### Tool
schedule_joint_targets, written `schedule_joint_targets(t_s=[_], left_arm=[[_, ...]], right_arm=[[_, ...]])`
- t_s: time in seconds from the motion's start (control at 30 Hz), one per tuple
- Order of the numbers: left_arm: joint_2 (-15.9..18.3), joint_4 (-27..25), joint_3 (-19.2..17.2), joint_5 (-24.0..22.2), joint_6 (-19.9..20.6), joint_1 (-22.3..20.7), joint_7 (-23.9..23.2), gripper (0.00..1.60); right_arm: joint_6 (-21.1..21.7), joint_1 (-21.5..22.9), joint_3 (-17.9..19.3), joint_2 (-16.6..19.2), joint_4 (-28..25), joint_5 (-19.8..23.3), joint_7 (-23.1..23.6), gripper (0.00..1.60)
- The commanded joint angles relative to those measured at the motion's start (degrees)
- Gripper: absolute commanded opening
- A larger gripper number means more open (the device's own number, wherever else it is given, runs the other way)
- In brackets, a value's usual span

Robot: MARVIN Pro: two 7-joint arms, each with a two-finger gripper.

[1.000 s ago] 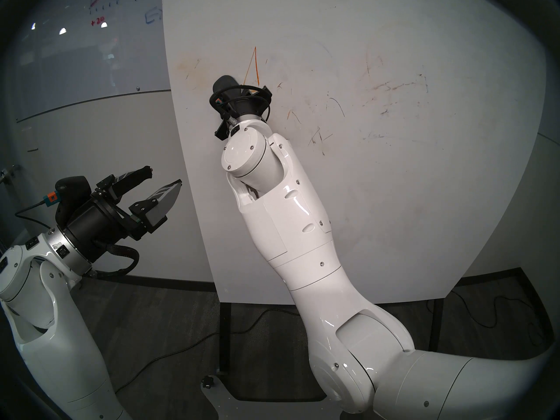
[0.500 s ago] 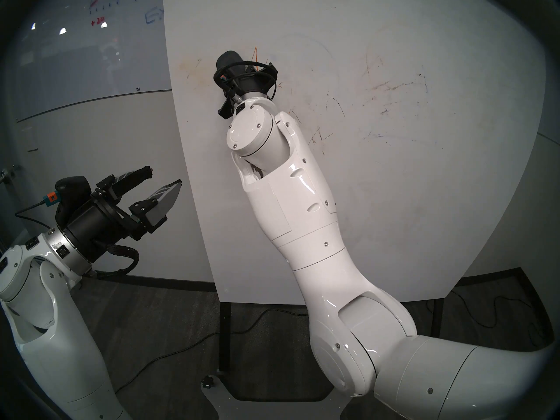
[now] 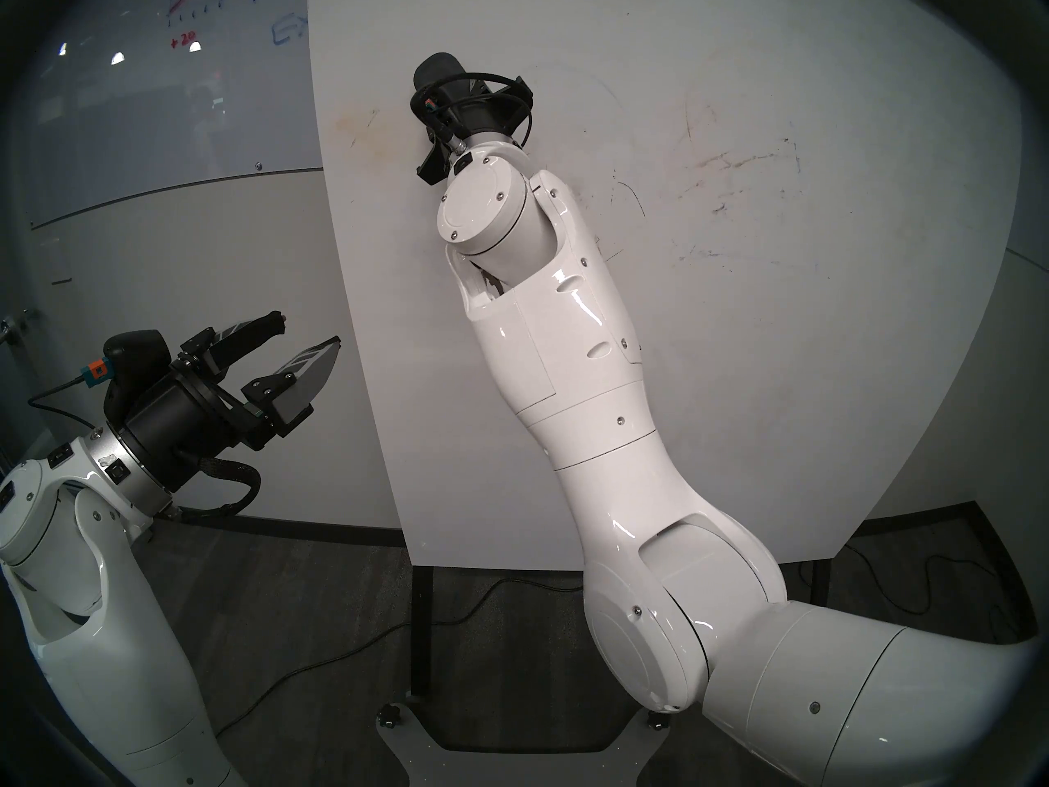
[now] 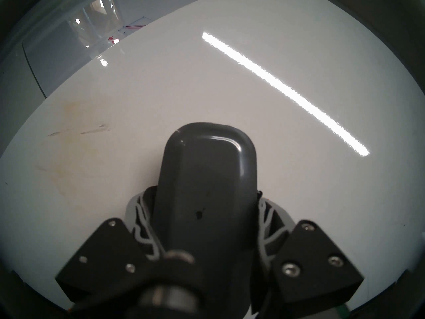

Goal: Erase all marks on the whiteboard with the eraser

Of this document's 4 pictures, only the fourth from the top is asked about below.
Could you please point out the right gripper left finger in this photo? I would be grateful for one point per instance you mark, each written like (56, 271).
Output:
(106, 258)

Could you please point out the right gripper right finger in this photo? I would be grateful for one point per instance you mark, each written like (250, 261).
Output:
(308, 268)

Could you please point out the dark grey whiteboard eraser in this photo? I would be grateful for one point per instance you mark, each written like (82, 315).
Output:
(206, 188)

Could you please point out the white freestanding whiteboard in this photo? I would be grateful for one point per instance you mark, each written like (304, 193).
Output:
(265, 155)

